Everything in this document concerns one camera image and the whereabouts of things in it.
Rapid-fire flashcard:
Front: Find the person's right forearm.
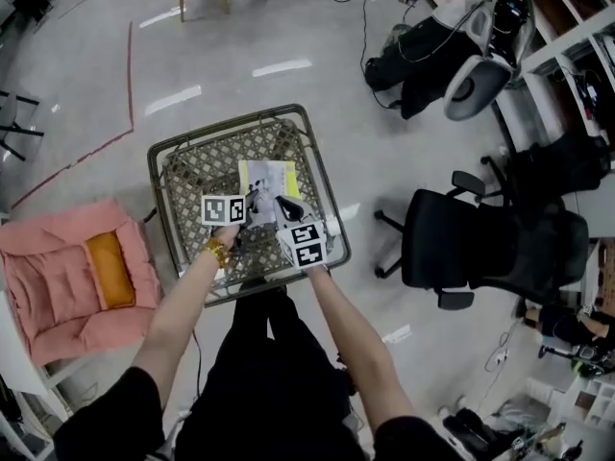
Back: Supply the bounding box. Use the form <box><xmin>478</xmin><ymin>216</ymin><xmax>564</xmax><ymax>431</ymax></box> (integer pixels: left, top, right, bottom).
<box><xmin>307</xmin><ymin>264</ymin><xmax>419</xmax><ymax>431</ymax></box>

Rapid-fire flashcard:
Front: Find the grey shell chair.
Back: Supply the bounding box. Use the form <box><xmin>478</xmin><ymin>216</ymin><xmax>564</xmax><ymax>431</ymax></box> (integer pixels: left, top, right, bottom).
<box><xmin>442</xmin><ymin>0</ymin><xmax>535</xmax><ymax>122</ymax></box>

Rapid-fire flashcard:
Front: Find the yellow white magazine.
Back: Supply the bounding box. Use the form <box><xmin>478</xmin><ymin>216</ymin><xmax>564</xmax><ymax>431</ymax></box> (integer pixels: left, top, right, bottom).
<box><xmin>238</xmin><ymin>159</ymin><xmax>302</xmax><ymax>230</ymax></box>

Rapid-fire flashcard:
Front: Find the black power cable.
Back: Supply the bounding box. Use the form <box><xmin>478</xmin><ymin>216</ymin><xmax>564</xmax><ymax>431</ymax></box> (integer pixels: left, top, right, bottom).
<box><xmin>190</xmin><ymin>328</ymin><xmax>204</xmax><ymax>399</ymax></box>

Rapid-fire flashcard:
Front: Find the person's left forearm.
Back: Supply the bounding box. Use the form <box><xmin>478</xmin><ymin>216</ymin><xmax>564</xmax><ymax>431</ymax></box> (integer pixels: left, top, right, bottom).
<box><xmin>132</xmin><ymin>252</ymin><xmax>222</xmax><ymax>402</ymax></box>

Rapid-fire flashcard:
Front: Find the small black device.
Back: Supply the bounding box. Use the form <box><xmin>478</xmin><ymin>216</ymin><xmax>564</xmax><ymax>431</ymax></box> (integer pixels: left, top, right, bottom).
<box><xmin>335</xmin><ymin>352</ymin><xmax>357</xmax><ymax>396</ymax></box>

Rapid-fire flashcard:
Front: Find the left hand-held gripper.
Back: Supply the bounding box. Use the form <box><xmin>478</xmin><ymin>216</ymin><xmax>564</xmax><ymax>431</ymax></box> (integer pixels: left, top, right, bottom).
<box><xmin>200</xmin><ymin>184</ymin><xmax>263</xmax><ymax>251</ymax></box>

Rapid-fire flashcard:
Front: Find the pink cushioned armchair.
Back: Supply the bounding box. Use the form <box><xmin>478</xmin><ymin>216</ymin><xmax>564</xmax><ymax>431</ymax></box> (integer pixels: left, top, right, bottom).
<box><xmin>0</xmin><ymin>198</ymin><xmax>162</xmax><ymax>368</ymax></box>

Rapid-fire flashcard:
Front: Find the woven rattan side table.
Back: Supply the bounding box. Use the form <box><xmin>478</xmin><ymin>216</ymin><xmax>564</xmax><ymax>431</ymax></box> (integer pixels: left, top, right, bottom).
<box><xmin>147</xmin><ymin>103</ymin><xmax>352</xmax><ymax>308</ymax></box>

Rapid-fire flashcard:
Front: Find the person's black clothing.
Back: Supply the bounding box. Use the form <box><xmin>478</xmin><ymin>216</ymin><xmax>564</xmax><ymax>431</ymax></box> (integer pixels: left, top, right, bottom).
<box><xmin>52</xmin><ymin>285</ymin><xmax>462</xmax><ymax>461</ymax></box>

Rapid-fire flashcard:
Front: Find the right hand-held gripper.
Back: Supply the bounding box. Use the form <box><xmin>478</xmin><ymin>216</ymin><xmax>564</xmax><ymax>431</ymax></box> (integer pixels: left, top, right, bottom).
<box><xmin>273</xmin><ymin>195</ymin><xmax>330</xmax><ymax>271</ymax></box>

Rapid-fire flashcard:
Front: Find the orange cushion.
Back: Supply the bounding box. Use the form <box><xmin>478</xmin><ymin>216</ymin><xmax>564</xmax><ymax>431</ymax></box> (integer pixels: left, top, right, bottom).
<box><xmin>85</xmin><ymin>231</ymin><xmax>136</xmax><ymax>309</ymax></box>

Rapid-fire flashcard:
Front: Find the black office chair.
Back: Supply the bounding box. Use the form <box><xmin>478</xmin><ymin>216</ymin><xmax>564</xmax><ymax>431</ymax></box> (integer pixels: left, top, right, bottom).
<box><xmin>480</xmin><ymin>132</ymin><xmax>612</xmax><ymax>201</ymax></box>
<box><xmin>374</xmin><ymin>170</ymin><xmax>590</xmax><ymax>310</ymax></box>

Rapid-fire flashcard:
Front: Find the long white wall shelving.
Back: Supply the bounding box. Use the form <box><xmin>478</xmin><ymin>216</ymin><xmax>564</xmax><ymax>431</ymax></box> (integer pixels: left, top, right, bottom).
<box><xmin>521</xmin><ymin>0</ymin><xmax>615</xmax><ymax>239</ymax></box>

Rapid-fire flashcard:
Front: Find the person's left hand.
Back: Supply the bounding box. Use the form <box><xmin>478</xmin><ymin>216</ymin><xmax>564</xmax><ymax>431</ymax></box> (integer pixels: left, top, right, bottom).
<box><xmin>210</xmin><ymin>225</ymin><xmax>240</xmax><ymax>248</ymax></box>

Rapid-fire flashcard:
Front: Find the amber bead bracelet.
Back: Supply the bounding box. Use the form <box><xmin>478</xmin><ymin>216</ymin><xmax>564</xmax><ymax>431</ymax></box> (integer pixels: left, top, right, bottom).
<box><xmin>205</xmin><ymin>237</ymin><xmax>232</xmax><ymax>271</ymax></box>

